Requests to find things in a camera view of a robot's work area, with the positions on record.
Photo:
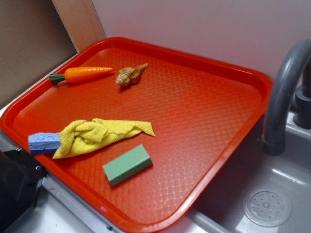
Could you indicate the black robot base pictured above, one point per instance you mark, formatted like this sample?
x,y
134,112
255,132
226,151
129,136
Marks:
x,y
20,181

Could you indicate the orange toy carrot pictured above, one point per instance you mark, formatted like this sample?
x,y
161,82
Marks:
x,y
79,74

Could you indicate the green rectangular block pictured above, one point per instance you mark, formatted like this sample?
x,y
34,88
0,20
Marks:
x,y
127,165

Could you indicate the tan spiral seashell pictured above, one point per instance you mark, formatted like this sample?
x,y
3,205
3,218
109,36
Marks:
x,y
130,75

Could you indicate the yellow cloth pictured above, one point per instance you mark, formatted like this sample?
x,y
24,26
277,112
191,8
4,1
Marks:
x,y
82,137

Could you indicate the blue sponge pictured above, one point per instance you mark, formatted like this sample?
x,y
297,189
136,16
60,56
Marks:
x,y
44,142

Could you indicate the grey toy sink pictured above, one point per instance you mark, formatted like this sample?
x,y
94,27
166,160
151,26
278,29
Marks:
x,y
220,209

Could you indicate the brown cardboard panel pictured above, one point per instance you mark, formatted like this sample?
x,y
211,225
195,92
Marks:
x,y
36,36

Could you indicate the grey sink faucet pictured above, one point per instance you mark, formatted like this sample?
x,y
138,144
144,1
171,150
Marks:
x,y
288,79

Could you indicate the dark faucet handle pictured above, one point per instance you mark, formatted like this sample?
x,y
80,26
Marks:
x,y
302,117

